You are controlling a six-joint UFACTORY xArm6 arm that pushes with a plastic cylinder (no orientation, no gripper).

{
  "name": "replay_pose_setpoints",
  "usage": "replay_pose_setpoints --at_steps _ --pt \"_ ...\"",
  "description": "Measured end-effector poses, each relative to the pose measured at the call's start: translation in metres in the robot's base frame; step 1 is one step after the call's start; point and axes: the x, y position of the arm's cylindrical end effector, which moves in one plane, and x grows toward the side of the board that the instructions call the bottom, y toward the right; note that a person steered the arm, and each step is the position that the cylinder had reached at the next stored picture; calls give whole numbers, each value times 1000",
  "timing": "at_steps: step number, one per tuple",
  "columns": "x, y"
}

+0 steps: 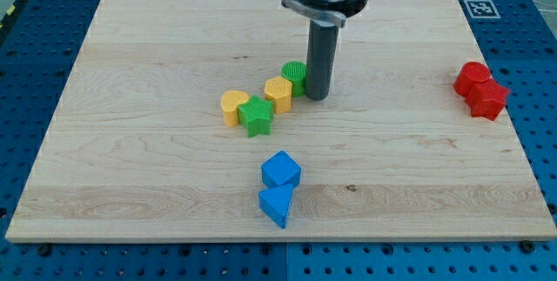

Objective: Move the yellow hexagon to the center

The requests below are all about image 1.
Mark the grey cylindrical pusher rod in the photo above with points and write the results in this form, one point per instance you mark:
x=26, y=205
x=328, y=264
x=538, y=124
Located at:
x=322, y=42

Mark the red cylinder block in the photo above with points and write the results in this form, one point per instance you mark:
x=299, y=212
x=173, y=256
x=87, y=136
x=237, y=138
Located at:
x=470, y=74

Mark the blue triangle block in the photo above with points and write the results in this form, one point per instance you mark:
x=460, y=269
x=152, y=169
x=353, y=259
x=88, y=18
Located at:
x=275, y=202

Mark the red star block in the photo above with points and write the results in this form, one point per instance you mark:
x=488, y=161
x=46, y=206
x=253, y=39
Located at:
x=487, y=99

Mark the wooden board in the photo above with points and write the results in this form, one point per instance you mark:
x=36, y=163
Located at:
x=137, y=150

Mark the black yellow hazard tape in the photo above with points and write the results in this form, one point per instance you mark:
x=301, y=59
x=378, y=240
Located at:
x=12, y=13

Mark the yellow hexagon block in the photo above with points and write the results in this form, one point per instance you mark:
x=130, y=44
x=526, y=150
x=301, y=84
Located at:
x=279, y=91

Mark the yellow heart block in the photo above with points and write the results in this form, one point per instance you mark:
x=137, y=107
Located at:
x=230, y=101

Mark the white fiducial marker tag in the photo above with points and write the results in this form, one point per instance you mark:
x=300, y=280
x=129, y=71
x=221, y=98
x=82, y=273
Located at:
x=481, y=9

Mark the blue cube block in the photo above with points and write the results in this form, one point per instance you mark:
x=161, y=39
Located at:
x=280, y=169

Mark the green cylinder block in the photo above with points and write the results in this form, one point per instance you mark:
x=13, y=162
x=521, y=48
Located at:
x=295, y=72

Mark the green star block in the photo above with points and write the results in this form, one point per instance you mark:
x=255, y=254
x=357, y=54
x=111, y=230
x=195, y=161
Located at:
x=256, y=116

